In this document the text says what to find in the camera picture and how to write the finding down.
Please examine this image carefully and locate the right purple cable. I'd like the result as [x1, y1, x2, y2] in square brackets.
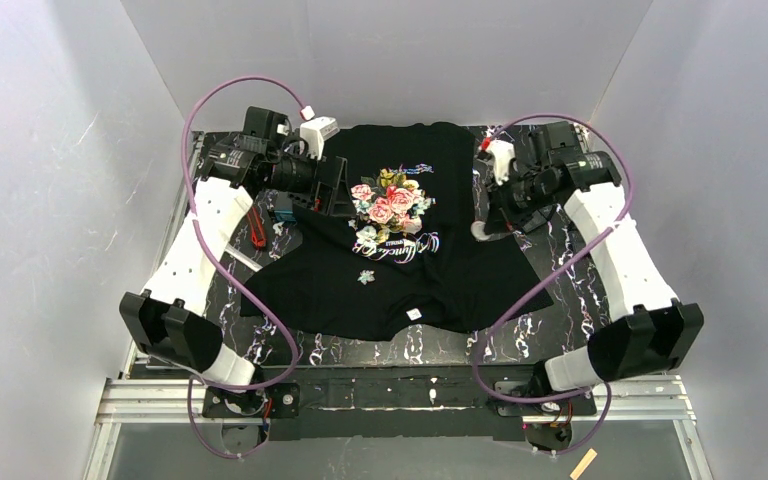
[472, 113, 636, 457]

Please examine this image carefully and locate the small floral brooch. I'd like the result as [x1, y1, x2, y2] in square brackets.
[357, 270, 375, 285]

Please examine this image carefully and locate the beige tape strip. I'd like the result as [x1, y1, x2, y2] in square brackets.
[569, 449, 598, 480]

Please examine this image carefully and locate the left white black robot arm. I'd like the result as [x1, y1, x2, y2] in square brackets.
[119, 107, 353, 389]

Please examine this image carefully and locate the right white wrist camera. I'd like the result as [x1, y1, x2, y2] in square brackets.
[477, 137, 516, 186]

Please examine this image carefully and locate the aluminium rail frame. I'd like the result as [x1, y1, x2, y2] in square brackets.
[83, 125, 714, 480]

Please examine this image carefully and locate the red handled tool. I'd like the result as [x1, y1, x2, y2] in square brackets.
[247, 208, 268, 250]

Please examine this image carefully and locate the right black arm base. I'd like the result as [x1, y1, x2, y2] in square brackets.
[487, 378, 597, 420]

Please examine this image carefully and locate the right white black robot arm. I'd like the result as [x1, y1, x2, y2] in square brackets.
[473, 116, 704, 403]

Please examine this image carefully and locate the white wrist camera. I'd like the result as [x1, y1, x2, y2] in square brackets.
[477, 137, 516, 186]
[299, 116, 340, 160]

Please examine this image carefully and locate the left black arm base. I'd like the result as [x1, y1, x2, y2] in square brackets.
[201, 383, 301, 420]

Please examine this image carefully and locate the silver wrench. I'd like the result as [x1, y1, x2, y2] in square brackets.
[225, 245, 262, 272]

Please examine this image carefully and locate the blue black box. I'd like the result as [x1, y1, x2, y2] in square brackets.
[270, 192, 318, 223]

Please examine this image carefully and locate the black printed t-shirt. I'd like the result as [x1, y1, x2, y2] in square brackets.
[239, 122, 553, 341]

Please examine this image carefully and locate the black marble pattern mat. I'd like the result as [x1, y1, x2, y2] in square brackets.
[147, 124, 654, 370]

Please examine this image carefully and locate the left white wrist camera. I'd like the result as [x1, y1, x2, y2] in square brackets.
[299, 116, 340, 160]

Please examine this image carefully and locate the white garment label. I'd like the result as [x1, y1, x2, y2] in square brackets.
[406, 308, 422, 321]

